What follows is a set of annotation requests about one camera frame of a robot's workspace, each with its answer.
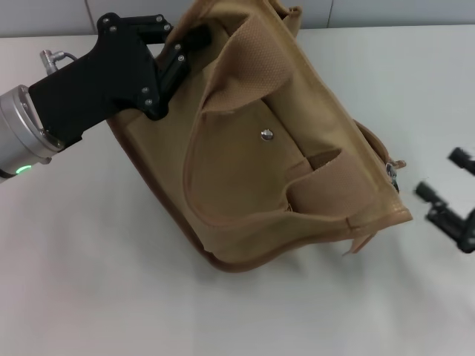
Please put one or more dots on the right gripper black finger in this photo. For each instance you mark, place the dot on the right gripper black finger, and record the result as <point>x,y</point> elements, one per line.
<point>449,219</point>
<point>462,155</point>

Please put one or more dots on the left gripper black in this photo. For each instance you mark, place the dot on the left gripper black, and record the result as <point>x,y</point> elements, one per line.
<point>107,81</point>

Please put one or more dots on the khaki canvas food bag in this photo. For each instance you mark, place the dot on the khaki canvas food bag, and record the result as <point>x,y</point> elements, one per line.
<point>259,167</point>

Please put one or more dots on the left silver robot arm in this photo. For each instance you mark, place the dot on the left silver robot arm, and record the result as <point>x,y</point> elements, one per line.
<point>18,133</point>

